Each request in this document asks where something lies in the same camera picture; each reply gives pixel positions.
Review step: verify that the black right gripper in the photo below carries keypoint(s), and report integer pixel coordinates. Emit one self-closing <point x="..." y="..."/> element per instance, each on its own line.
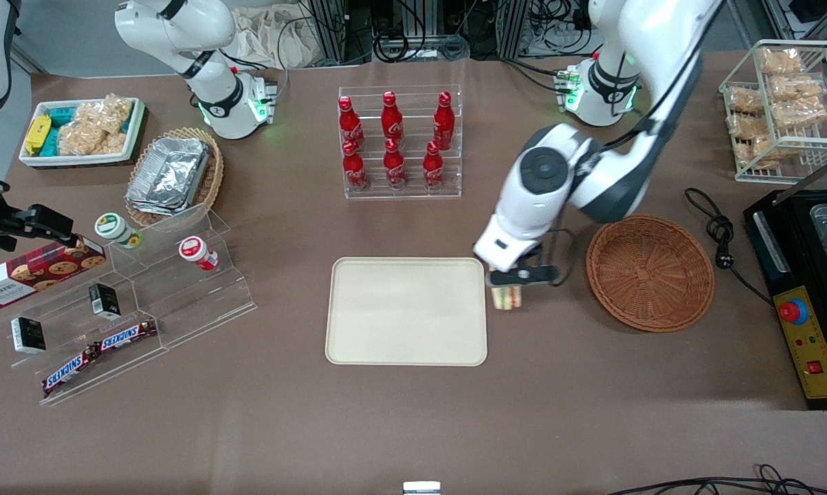
<point x="9" y="227"/>

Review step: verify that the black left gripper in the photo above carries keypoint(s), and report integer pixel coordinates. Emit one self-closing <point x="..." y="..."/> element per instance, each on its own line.
<point x="532" y="251"/>

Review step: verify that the triangular sandwich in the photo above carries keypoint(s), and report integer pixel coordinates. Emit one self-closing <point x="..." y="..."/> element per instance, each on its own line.
<point x="508" y="300"/>

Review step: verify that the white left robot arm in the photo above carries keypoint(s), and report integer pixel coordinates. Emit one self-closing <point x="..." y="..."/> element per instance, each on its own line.
<point x="544" y="172"/>

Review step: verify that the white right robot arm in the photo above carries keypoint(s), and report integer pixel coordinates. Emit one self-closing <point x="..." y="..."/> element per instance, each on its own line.
<point x="179" y="27"/>

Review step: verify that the beige plastic tray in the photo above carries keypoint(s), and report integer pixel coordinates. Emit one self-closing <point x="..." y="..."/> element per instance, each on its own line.
<point x="406" y="313"/>

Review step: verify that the round brown wicker basket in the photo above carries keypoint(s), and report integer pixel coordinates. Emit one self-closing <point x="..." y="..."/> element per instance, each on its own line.
<point x="650" y="275"/>

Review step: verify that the oval light wicker basket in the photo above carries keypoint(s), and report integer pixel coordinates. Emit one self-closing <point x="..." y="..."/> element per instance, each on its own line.
<point x="214" y="172"/>

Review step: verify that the red cookie box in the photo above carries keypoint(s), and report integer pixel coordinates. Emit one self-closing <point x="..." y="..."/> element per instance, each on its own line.
<point x="35" y="271"/>

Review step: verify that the green lid yogurt cup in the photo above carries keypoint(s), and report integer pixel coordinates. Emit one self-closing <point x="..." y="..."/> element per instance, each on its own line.
<point x="114" y="228"/>

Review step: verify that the yellow snack pack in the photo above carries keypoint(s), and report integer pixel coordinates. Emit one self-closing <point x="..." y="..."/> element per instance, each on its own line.
<point x="37" y="134"/>

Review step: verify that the small black box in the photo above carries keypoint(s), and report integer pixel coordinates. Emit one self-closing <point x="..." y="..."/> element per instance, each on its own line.
<point x="28" y="335"/>
<point x="104" y="300"/>

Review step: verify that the clear bag of rice crackers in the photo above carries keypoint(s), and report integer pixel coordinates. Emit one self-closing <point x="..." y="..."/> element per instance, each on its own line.
<point x="93" y="127"/>

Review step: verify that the teal snack pack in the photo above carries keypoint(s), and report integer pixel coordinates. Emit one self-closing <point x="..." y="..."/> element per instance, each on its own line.
<point x="61" y="117"/>

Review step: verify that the white rectangular snack bin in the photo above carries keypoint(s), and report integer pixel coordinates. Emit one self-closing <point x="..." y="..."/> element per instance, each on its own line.
<point x="135" y="127"/>

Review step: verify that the aluminium foil container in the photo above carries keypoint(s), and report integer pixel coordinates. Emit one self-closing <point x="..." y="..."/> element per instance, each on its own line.
<point x="169" y="172"/>

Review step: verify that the snickers chocolate bar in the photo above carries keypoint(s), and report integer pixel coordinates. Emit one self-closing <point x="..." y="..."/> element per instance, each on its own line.
<point x="128" y="335"/>
<point x="69" y="371"/>

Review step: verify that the clear acrylic bottle rack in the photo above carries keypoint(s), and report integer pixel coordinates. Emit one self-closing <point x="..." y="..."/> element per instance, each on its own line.
<point x="413" y="196"/>

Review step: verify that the red lid yogurt cup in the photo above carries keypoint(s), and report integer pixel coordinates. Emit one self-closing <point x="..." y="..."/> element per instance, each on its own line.
<point x="195" y="251"/>

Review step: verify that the red cola bottle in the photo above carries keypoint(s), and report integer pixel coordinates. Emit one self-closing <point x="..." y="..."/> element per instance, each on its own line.
<point x="433" y="168"/>
<point x="444" y="124"/>
<point x="394" y="166"/>
<point x="354" y="168"/>
<point x="350" y="124"/>
<point x="392" y="118"/>

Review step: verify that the clear acrylic step shelf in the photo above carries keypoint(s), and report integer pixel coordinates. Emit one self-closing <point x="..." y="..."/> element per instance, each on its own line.
<point x="200" y="302"/>

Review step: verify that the cream cloth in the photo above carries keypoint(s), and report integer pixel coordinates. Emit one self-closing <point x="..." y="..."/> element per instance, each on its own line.
<point x="269" y="34"/>

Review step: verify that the bagged fried snack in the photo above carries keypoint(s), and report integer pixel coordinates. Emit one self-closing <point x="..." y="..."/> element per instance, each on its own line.
<point x="744" y="100"/>
<point x="801" y="113"/>
<point x="770" y="150"/>
<point x="750" y="127"/>
<point x="795" y="86"/>
<point x="781" y="62"/>

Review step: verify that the black machine with yellow panel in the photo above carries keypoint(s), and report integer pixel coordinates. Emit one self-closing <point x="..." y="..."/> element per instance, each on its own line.
<point x="808" y="371"/>

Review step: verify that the aluminium profile frame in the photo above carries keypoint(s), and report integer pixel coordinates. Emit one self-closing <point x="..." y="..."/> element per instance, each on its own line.
<point x="327" y="31"/>
<point x="513" y="27"/>

